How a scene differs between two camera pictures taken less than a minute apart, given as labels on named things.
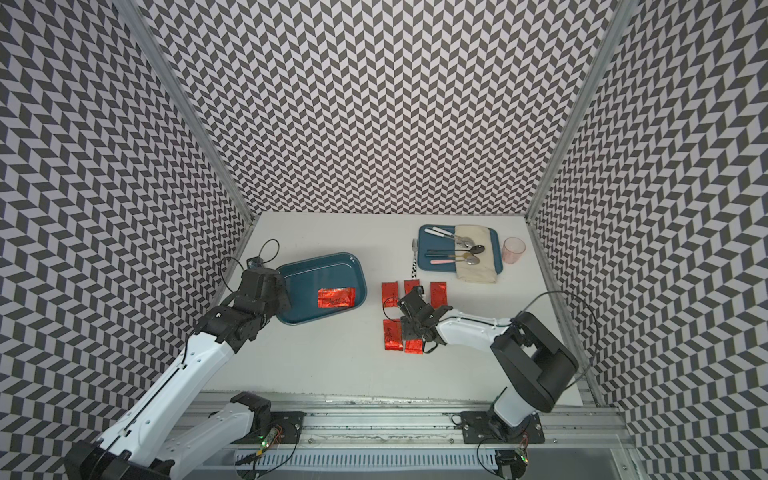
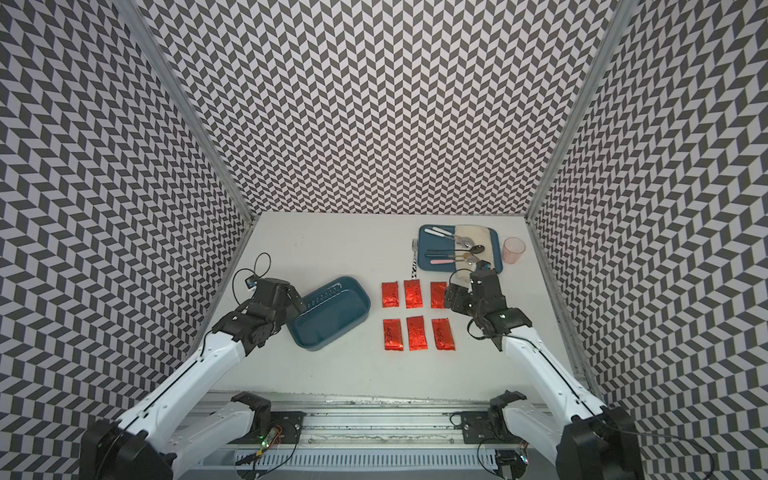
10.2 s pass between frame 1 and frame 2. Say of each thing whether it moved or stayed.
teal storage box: moved
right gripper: moved
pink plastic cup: stayed
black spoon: stayed
